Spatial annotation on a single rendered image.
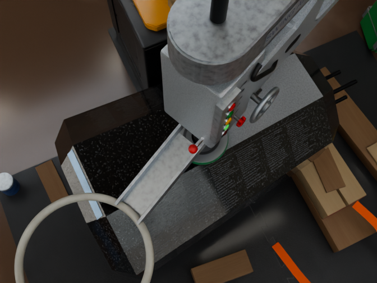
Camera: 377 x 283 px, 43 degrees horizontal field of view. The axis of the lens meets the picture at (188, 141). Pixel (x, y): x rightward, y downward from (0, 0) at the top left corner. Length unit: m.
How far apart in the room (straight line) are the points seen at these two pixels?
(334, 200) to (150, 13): 1.33
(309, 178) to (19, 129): 1.68
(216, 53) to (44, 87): 2.03
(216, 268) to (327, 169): 0.79
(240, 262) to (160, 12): 1.30
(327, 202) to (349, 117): 0.58
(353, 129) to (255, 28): 1.81
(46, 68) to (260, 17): 2.09
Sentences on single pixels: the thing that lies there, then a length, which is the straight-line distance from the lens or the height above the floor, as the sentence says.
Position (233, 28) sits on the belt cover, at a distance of 1.18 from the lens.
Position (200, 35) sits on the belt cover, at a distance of 1.16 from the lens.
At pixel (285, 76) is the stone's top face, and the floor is 0.80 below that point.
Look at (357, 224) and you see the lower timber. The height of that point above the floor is 0.11.
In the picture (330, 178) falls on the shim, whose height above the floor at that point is 0.22.
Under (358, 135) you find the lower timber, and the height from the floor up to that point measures 0.09.
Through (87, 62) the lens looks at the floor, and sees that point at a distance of 3.09.
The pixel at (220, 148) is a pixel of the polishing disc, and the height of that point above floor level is 0.83.
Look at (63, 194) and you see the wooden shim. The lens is 2.78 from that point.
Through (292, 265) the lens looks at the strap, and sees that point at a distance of 2.72.
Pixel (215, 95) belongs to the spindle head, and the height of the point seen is 1.52.
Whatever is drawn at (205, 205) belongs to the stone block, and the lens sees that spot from 2.04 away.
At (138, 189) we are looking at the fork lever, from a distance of 1.83.
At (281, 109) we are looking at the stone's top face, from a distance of 2.07.
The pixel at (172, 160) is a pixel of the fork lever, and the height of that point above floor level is 0.94.
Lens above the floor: 2.66
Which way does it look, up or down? 71 degrees down
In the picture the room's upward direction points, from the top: 3 degrees clockwise
